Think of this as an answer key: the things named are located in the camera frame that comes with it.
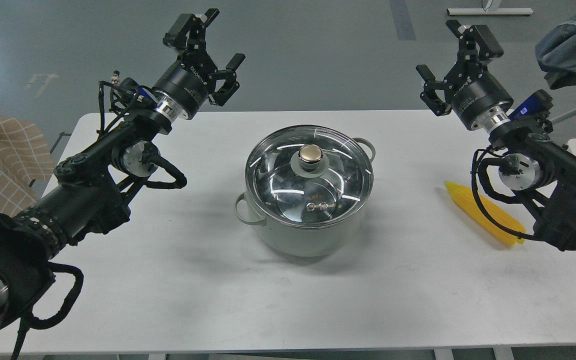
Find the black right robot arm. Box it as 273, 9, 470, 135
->
416, 19, 576, 251

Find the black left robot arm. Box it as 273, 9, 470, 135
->
0, 8, 245, 360

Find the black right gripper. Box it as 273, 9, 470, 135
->
416, 20, 514, 131

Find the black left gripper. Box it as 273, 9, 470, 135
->
153, 8, 246, 121

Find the yellow corn cob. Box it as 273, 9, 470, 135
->
444, 180, 527, 247

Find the white stand base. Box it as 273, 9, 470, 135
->
446, 0, 534, 17

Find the glass pot lid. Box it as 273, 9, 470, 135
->
244, 124, 377, 229

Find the grey green steel pot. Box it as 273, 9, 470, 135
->
234, 124, 376, 258

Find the beige checkered cloth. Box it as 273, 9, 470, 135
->
0, 115, 55, 216

